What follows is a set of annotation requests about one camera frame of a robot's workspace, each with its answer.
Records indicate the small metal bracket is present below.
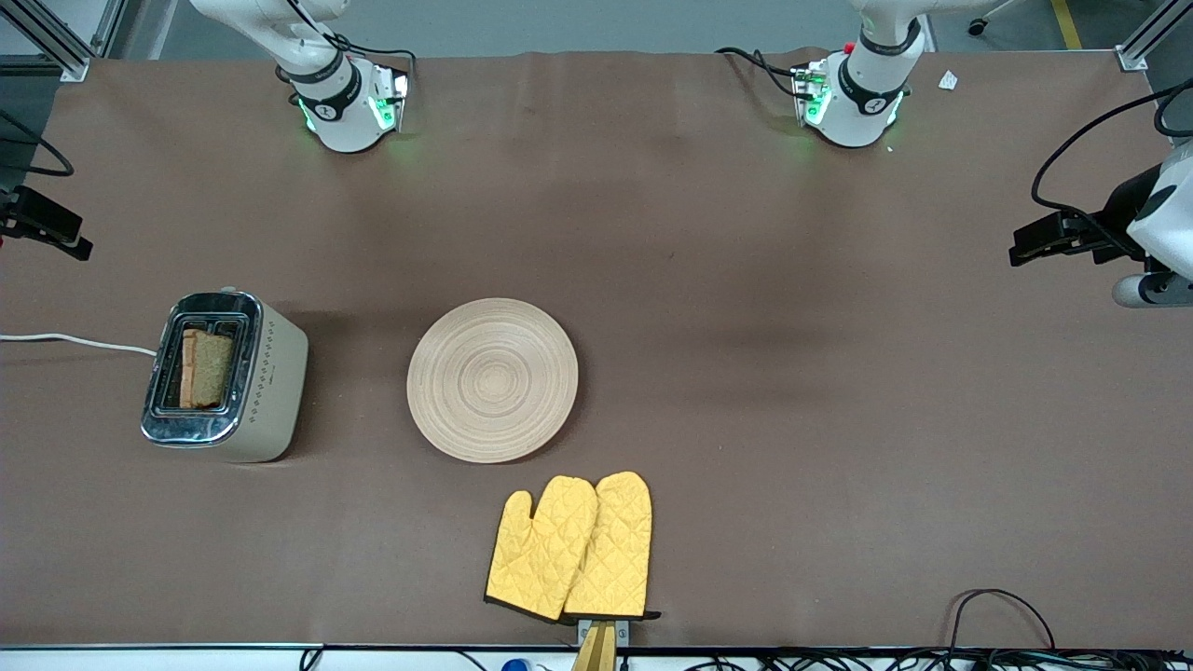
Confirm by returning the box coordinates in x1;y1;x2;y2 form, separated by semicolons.
576;617;632;646

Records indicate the brown table cover mat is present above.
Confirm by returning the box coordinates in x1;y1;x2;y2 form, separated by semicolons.
0;48;1193;650

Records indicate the wooden stick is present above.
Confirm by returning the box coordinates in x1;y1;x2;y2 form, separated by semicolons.
571;623;618;671

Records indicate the black left arm base cable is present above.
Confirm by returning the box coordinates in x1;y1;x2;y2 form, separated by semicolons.
715;46;806;100

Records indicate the black cable bundle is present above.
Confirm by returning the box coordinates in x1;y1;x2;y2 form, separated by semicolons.
685;648;1193;671

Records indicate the beige chrome toaster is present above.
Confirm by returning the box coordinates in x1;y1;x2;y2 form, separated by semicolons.
141;286;309;464

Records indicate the black looped cable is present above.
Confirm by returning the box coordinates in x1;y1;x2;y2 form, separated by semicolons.
948;588;1057;652

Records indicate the black arm base cable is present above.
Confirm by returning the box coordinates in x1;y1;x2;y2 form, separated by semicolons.
278;0;418;77
715;46;806;100

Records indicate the yellow quilted oven mitt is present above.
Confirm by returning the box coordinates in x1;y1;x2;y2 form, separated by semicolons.
484;475;598;623
563;471;663;622

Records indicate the aluminium frame post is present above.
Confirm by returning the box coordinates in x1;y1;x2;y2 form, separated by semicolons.
0;0;127;83
1115;0;1193;73

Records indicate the white toaster power cord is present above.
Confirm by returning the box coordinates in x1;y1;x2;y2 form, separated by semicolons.
0;332;158;358

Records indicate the round wooden plate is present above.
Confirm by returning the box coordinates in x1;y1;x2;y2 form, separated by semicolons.
406;297;580;465

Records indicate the black right arm base cable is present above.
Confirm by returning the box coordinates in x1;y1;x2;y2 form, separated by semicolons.
278;0;418;77

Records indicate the slice of toast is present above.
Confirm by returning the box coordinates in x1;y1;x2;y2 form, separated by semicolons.
180;328;236;410

